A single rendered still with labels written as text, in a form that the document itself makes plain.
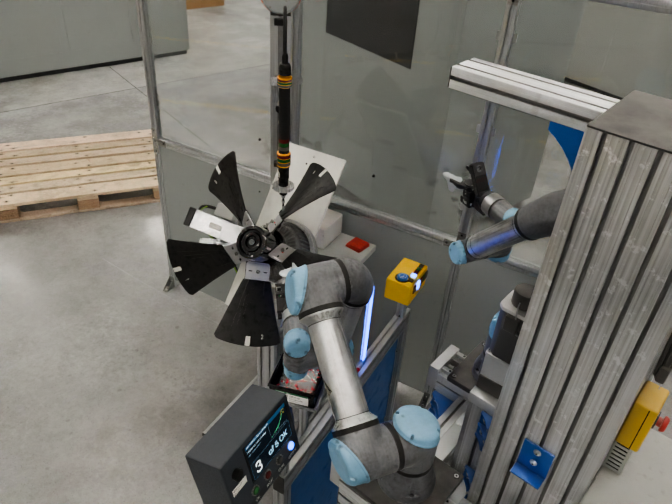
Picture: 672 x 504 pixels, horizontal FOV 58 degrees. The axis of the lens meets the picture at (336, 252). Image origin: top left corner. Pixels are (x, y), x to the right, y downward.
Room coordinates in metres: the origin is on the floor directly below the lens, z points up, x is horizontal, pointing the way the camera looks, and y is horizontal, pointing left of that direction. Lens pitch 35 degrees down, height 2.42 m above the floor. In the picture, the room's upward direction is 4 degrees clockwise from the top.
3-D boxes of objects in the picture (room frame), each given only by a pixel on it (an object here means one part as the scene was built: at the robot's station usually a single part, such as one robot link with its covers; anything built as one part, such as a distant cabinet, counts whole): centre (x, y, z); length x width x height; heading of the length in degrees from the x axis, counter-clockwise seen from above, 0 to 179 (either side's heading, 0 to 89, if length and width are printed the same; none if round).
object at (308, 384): (1.47, 0.09, 0.83); 0.19 x 0.14 x 0.04; 168
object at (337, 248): (2.25, 0.03, 0.85); 0.36 x 0.24 x 0.03; 63
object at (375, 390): (1.46, -0.09, 0.45); 0.82 x 0.02 x 0.66; 153
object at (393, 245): (2.35, -0.15, 0.50); 2.59 x 0.03 x 0.91; 63
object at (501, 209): (1.64, -0.53, 1.43); 0.11 x 0.08 x 0.09; 26
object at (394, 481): (0.96, -0.23, 1.09); 0.15 x 0.15 x 0.10
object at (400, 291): (1.81, -0.27, 1.02); 0.16 x 0.10 x 0.11; 153
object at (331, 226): (2.31, 0.09, 0.92); 0.17 x 0.16 x 0.11; 153
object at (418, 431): (0.96, -0.22, 1.20); 0.13 x 0.12 x 0.14; 116
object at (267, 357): (1.87, 0.26, 0.46); 0.09 x 0.05 x 0.91; 63
